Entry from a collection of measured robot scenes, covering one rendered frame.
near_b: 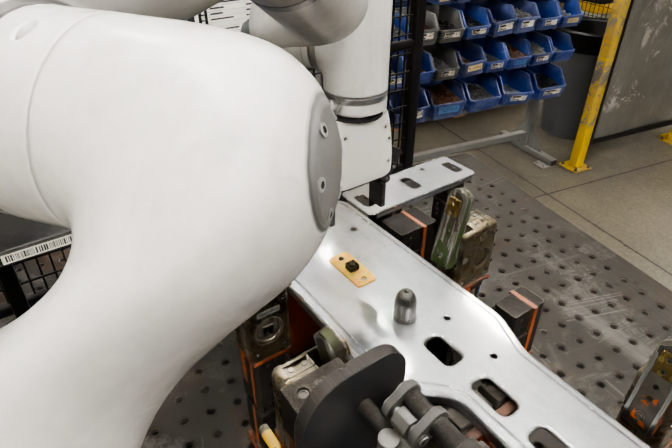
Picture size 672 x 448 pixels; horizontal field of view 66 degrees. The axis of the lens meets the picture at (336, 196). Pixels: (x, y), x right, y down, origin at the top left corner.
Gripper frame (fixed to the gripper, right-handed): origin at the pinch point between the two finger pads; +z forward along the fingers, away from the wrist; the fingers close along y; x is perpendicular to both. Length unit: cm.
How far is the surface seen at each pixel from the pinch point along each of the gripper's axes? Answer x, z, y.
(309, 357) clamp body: -16.5, 4.9, -18.3
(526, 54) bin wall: 115, 38, 202
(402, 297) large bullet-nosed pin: -13.0, 7.6, -1.0
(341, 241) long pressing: 7.0, 11.9, 3.1
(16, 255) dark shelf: 32, 10, -43
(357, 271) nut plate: -1.2, 11.6, 0.3
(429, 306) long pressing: -13.4, 11.9, 4.3
